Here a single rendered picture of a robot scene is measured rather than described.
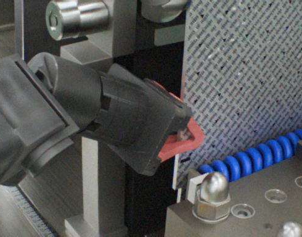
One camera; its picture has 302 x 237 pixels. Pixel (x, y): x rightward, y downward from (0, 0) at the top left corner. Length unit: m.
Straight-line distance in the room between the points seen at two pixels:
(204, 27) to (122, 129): 0.12
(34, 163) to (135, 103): 0.14
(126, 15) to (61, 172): 0.32
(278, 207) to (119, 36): 0.23
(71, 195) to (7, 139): 0.43
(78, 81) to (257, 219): 0.22
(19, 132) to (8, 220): 0.38
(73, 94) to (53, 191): 0.35
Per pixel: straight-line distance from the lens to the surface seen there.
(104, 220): 0.77
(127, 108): 0.56
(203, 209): 0.60
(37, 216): 0.82
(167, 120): 0.56
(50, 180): 0.88
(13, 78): 0.47
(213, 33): 0.61
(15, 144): 0.43
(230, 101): 0.67
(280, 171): 0.69
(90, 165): 0.73
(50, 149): 0.46
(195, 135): 0.65
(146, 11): 0.64
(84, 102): 0.53
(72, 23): 0.62
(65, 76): 0.52
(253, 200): 0.65
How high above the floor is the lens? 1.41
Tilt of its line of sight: 30 degrees down
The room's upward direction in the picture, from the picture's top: 3 degrees clockwise
